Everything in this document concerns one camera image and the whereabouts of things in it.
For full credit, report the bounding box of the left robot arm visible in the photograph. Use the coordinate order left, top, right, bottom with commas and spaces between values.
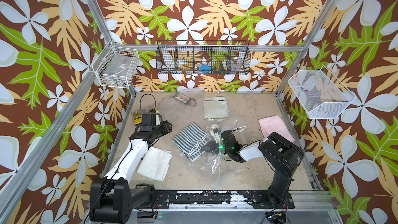
86, 110, 173, 224

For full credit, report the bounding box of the black battery holder with wires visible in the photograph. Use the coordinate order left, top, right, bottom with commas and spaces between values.
172, 92, 197, 106

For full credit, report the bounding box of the white folded towel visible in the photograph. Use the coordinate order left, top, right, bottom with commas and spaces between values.
137, 147, 172, 181

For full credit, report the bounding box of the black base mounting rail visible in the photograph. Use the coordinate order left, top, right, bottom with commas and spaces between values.
138, 190, 295, 209

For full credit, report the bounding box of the clear plastic vacuum bag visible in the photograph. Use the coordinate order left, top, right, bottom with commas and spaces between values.
192, 117, 247, 190

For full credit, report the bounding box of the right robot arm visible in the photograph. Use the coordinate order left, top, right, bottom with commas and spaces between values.
221, 130, 304, 209

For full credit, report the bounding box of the pale green towel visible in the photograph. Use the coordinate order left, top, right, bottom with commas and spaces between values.
203, 97, 229, 120

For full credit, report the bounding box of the white mesh basket right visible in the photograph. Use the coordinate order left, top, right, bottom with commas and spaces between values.
288, 66, 356, 119

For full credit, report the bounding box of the yellow screwdriver bit case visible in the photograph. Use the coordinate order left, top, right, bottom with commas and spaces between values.
132, 110, 143, 125

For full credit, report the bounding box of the black wire basket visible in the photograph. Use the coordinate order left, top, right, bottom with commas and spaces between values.
155, 40, 251, 75

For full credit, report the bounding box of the white wire basket left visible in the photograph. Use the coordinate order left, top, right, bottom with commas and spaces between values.
93, 41, 140, 89

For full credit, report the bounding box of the white vacuum bag valve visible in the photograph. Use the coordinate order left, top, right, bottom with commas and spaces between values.
210, 124, 219, 134

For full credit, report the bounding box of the pink folded towel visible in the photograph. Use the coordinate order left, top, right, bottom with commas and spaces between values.
259, 115, 294, 143

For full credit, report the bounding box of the green white striped towel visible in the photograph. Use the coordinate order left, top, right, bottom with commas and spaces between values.
173, 123, 209, 162

